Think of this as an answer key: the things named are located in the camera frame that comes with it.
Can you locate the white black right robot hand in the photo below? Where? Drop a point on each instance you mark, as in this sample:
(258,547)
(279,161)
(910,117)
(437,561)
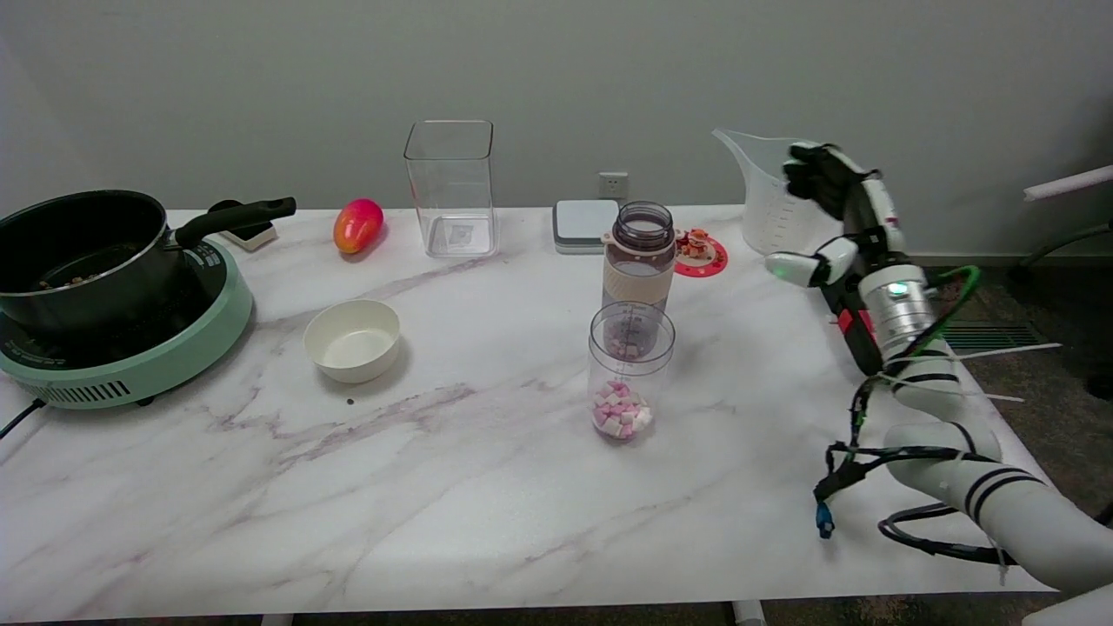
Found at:
(878,209)

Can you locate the clear bottle with beige band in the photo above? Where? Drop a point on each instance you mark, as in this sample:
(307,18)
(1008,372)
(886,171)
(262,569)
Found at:
(639,278)

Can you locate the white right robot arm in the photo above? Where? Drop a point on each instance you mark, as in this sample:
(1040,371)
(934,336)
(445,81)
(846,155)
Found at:
(1000,504)

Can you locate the clear measuring jug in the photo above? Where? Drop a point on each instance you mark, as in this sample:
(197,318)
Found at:
(765,217)

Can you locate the floor vent grille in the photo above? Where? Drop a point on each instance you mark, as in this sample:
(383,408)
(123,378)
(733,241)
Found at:
(991,336)

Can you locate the red round cartoon coaster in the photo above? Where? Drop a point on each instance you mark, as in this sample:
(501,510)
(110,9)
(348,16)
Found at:
(703,254)

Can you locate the white pipe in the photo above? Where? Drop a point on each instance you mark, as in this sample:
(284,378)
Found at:
(1069,183)

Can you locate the white grey kitchen scale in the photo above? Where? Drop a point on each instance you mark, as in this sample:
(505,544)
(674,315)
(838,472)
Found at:
(581,224)

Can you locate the clear round measuring cup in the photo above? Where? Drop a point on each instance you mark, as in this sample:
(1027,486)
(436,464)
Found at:
(630,374)

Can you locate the pink white marshmallow pieces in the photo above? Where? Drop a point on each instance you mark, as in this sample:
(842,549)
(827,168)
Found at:
(622,413)

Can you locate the white table leg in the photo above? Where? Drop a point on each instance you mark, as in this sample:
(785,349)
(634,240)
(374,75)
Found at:
(749,613)
(276,620)

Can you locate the clear square plastic container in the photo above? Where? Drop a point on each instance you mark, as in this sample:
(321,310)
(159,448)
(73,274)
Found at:
(452,200)

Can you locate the red yellow mango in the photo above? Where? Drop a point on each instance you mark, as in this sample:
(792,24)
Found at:
(356,226)

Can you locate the white round bowl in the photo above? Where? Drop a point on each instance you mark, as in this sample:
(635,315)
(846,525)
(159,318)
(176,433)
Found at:
(352,341)

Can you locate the white power adapter block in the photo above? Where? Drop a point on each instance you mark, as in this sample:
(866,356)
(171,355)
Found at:
(252,235)

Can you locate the green induction cooker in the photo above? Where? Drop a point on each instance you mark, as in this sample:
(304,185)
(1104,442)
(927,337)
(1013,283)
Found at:
(148,356)

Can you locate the brown food bits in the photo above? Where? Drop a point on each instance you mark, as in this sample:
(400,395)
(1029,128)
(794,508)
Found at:
(68,281)

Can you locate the white wall socket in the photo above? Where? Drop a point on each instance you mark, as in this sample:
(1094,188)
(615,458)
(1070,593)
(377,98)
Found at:
(613,185)

